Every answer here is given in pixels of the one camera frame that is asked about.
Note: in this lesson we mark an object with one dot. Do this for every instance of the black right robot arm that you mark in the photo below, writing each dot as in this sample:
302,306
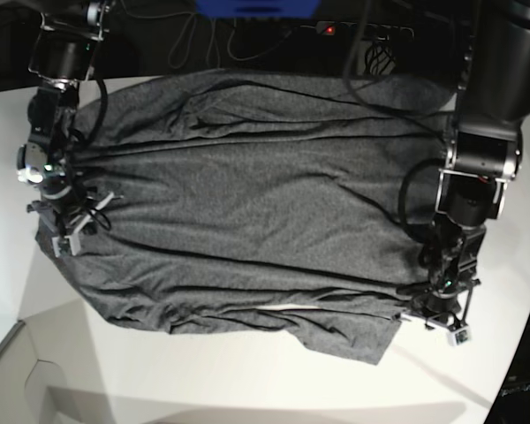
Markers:
63,58

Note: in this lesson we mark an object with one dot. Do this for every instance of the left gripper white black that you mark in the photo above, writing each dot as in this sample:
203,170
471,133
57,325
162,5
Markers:
456,329

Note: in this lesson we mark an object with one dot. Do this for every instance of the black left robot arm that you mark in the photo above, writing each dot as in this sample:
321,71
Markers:
483,152

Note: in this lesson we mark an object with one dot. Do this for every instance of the blue box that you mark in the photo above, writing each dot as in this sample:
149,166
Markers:
257,8

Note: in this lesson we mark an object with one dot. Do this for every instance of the grey t-shirt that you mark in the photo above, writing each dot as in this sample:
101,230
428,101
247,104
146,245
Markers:
256,201

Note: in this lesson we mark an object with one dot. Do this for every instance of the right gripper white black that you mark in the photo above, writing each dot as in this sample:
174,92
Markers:
67,223

